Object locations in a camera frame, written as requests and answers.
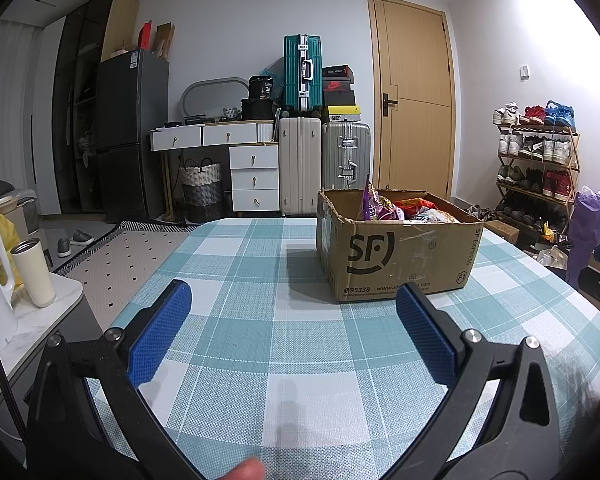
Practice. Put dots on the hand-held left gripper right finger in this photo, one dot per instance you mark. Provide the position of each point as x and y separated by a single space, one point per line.
425 335

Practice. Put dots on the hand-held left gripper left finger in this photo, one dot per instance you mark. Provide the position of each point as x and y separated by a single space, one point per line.
160 325

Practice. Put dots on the brown cardboard box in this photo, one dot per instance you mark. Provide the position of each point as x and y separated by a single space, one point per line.
405 260

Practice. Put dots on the red snack packet blue logo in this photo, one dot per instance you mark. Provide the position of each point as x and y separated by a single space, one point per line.
415 206

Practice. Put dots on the purple green candy packet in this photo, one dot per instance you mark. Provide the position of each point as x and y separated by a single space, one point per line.
380 205

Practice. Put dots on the person's left hand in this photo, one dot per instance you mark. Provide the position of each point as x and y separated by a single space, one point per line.
245 471

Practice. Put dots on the purple bag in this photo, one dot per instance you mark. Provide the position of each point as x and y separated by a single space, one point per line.
587 235

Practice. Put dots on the white plastic bag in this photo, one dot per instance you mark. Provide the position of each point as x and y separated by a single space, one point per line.
552 257

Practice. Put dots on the patterned black white rug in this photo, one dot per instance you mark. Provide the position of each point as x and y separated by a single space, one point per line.
125 270

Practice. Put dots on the wooden shoe rack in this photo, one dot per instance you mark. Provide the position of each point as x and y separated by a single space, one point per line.
575 160

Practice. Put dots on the small brown carton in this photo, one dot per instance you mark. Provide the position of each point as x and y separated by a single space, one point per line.
507 232

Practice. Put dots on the white side table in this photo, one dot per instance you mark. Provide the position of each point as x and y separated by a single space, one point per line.
55 320

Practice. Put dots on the grey slipper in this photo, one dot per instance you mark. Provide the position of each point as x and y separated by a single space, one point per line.
82 238
64 248

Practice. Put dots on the checked blue white tablecloth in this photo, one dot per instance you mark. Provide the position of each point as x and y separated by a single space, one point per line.
280 335

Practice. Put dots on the shoe rack with shoes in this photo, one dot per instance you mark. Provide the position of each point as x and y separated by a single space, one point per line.
535 150

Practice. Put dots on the scattered sneakers pile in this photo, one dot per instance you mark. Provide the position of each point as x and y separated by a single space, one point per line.
480 214

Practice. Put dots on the cream tumbler cup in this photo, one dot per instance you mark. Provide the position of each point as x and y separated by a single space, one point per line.
35 277

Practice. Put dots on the woven laundry basket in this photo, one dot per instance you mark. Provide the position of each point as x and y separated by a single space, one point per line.
202 195

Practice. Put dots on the white drawer cabinet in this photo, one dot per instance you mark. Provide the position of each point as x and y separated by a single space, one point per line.
254 180

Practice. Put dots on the yellow bag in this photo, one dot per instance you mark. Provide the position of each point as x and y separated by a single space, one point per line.
7 240

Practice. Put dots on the dark grey refrigerator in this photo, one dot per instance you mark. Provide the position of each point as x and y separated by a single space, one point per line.
130 135

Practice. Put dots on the silver suitcase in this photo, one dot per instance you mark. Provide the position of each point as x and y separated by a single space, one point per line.
345 155

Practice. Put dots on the white desk with drawers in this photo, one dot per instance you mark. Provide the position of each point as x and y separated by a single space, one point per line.
215 135

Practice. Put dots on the beige suitcase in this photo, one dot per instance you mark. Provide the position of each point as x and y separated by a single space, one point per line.
300 165

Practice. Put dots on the small white basket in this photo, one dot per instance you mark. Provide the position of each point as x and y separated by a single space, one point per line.
231 114

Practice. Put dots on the wooden door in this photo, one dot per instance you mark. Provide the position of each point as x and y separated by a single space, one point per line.
415 110

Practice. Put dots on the tall dark wooden cabinet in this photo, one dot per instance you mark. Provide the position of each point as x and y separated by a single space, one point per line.
80 110

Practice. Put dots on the oval mirror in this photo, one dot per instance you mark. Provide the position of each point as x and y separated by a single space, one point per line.
205 97

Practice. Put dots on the black storage box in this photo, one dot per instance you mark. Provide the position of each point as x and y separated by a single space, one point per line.
260 110

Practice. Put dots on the plain black shoebox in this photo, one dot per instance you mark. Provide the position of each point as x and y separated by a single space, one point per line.
339 99

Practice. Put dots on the black labelled bag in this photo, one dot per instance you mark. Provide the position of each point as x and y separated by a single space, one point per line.
261 87

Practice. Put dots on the red and black shoebox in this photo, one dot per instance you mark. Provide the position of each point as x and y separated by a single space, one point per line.
337 86

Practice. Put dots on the blue plastic bag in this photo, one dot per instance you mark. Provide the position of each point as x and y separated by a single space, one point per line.
275 80

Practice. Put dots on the teal suitcase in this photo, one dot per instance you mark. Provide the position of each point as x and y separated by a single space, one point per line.
300 80

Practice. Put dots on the flat brown carton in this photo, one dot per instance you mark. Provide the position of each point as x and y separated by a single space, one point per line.
165 40

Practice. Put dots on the red flat box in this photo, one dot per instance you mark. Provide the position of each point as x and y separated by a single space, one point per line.
146 35

